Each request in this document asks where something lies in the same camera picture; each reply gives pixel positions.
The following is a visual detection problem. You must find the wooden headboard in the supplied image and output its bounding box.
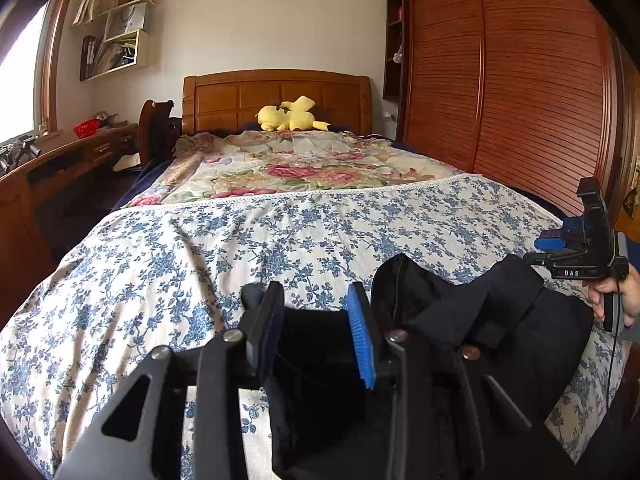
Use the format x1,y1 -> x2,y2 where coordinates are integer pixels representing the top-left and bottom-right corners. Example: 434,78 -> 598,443
182,70 -> 372,136

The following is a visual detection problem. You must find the person's right hand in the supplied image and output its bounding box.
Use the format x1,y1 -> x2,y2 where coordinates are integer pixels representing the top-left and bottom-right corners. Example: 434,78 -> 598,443
582,264 -> 640,327

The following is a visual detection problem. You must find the pink floral quilt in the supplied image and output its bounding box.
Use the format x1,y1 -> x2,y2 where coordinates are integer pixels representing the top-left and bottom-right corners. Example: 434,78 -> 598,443
124,130 -> 459,208

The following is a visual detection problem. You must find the black device on desk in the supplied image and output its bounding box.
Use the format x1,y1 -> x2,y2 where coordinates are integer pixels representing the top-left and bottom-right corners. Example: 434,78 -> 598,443
0,133 -> 41,174

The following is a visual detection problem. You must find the wooden chair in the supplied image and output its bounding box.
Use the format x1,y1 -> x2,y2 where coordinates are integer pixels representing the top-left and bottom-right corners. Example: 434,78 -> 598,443
136,100 -> 181,166

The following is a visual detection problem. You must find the blue floral white bedspread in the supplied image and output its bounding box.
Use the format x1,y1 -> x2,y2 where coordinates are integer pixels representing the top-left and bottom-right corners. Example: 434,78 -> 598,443
0,173 -> 632,480

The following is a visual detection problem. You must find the black double-breasted coat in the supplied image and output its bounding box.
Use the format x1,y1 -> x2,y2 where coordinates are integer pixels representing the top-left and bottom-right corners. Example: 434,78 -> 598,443
264,255 -> 592,479

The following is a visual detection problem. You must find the white wall shelf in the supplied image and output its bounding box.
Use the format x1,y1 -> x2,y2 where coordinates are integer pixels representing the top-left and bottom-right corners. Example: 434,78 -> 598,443
79,0 -> 155,81

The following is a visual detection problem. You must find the wooden louvered wardrobe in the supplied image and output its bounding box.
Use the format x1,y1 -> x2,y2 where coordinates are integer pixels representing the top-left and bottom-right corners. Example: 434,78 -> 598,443
384,0 -> 620,214

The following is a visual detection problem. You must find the wooden desk cabinet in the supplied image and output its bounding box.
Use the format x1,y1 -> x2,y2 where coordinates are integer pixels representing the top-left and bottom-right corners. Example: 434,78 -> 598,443
1,124 -> 138,324

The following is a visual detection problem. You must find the window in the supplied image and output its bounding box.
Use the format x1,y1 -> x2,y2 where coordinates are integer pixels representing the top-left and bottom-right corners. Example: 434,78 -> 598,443
1,0 -> 70,142

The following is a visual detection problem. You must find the yellow plush toy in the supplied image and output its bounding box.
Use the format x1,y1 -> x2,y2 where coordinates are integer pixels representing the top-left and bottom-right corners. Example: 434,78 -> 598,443
256,96 -> 330,132

